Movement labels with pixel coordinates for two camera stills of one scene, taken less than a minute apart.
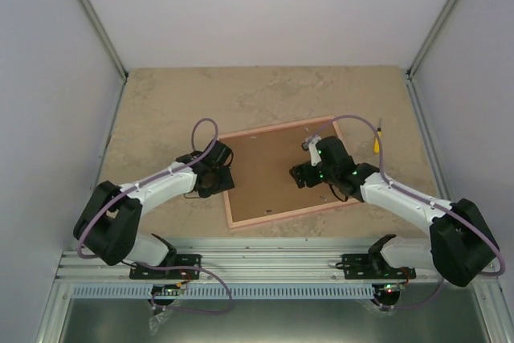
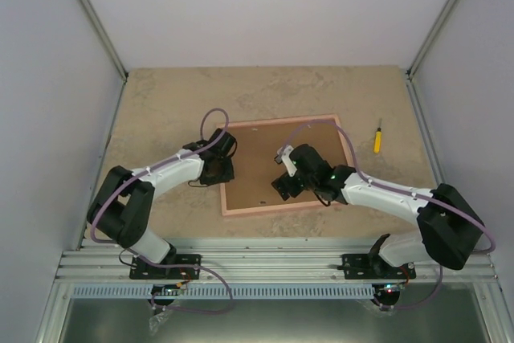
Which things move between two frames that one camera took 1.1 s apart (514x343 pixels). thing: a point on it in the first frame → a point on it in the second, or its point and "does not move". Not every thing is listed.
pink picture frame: (271, 128) → (344, 151)
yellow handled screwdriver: (377, 141) does not move
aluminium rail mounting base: (242, 261) does not move
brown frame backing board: (262, 165) does not move
